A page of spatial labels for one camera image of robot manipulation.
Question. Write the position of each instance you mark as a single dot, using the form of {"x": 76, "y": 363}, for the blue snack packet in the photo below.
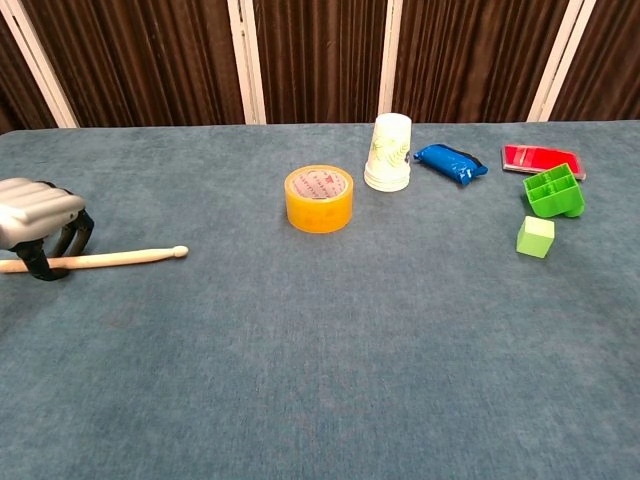
{"x": 447, "y": 162}

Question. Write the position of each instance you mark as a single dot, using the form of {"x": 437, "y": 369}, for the green four-cell tray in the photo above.
{"x": 550, "y": 202}

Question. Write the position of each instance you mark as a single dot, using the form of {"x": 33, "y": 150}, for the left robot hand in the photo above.
{"x": 35, "y": 207}

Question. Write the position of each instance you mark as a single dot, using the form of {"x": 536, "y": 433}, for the yellow tape roll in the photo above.
{"x": 320, "y": 215}

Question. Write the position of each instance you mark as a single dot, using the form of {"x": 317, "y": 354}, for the white paper cup stack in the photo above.
{"x": 390, "y": 150}

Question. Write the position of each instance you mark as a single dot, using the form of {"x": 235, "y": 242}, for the blue table cloth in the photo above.
{"x": 300, "y": 350}

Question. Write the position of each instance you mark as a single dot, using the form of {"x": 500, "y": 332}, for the red flat box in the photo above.
{"x": 530, "y": 157}

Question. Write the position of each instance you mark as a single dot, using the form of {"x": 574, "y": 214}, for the wooden drumstick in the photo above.
{"x": 125, "y": 257}

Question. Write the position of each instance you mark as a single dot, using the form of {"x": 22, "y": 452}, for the light green cube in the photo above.
{"x": 532, "y": 242}

